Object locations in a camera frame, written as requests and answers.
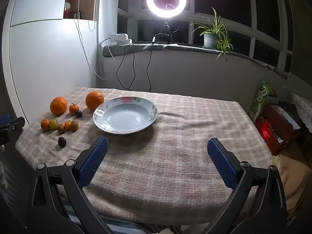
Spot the black tripod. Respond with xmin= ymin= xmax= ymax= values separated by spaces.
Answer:
xmin=156 ymin=18 xmax=176 ymax=45

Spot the red cardboard box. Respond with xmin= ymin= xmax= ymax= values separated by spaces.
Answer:
xmin=255 ymin=105 xmax=302 ymax=155

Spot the medium orange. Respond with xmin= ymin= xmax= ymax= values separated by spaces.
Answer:
xmin=50 ymin=97 xmax=68 ymax=115

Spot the green snack bag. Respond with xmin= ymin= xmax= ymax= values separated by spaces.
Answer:
xmin=249 ymin=80 xmax=277 ymax=122

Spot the checked beige blanket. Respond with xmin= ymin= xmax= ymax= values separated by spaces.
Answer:
xmin=15 ymin=87 xmax=276 ymax=225

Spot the black looped cable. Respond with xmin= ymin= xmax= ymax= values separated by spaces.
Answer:
xmin=116 ymin=44 xmax=136 ymax=90

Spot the floral white plate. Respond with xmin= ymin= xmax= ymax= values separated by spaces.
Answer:
xmin=93 ymin=97 xmax=158 ymax=135

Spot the white cable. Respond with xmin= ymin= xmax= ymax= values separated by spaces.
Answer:
xmin=73 ymin=0 xmax=115 ymax=80

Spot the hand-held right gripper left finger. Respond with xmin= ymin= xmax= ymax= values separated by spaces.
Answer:
xmin=27 ymin=136 xmax=115 ymax=234

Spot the grey windowsill cover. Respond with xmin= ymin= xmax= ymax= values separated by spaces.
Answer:
xmin=102 ymin=43 xmax=289 ymax=78

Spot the white cabinet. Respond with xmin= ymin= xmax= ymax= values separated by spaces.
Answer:
xmin=2 ymin=0 xmax=98 ymax=125

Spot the potted spider plant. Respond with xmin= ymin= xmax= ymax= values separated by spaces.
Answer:
xmin=191 ymin=7 xmax=234 ymax=64

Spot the large orange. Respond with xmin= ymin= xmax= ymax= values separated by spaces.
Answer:
xmin=85 ymin=91 xmax=105 ymax=111

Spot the black cable with switch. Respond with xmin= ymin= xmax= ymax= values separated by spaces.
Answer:
xmin=146 ymin=33 xmax=171 ymax=92

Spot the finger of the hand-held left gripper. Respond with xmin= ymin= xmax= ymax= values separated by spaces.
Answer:
xmin=0 ymin=114 xmax=26 ymax=146

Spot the white lace cloth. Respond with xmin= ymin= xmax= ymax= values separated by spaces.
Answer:
xmin=290 ymin=91 xmax=312 ymax=132

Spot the striped tablecloth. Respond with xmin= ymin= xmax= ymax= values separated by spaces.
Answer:
xmin=55 ymin=190 xmax=171 ymax=234

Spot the beige fuzzy cloth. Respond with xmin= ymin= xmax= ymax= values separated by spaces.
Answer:
xmin=275 ymin=139 xmax=312 ymax=212

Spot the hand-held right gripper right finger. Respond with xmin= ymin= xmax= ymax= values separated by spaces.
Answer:
xmin=195 ymin=138 xmax=288 ymax=234

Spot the ring light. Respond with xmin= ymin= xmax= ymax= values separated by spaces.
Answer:
xmin=146 ymin=0 xmax=188 ymax=19

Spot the red white figurine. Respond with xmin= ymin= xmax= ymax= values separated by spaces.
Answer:
xmin=64 ymin=0 xmax=74 ymax=19

